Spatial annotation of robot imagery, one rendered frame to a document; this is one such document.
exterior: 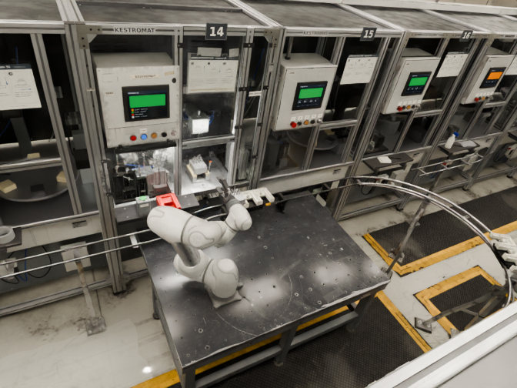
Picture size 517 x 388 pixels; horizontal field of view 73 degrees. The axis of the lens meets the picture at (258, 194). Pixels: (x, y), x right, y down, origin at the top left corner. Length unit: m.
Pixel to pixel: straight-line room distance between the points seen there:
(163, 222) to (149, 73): 0.85
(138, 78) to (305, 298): 1.63
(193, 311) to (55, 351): 1.16
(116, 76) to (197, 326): 1.41
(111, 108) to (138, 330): 1.65
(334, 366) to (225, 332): 1.10
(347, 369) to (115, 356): 1.67
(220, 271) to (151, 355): 1.03
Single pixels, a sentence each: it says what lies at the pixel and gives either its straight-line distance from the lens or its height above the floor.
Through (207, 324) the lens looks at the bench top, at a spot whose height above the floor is 0.68.
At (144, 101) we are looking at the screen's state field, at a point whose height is 1.65.
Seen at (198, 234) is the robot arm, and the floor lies 1.47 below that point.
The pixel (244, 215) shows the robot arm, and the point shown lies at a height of 1.17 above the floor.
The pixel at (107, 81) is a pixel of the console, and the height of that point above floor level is 1.76.
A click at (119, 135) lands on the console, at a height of 1.45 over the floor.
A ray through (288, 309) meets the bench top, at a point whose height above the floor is 0.68.
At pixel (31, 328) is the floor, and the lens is 3.15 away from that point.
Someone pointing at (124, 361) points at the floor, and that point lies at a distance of 2.85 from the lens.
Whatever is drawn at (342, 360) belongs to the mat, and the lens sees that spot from 3.00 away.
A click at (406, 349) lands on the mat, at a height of 0.01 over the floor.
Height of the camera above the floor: 2.53
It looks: 38 degrees down
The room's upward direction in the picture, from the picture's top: 10 degrees clockwise
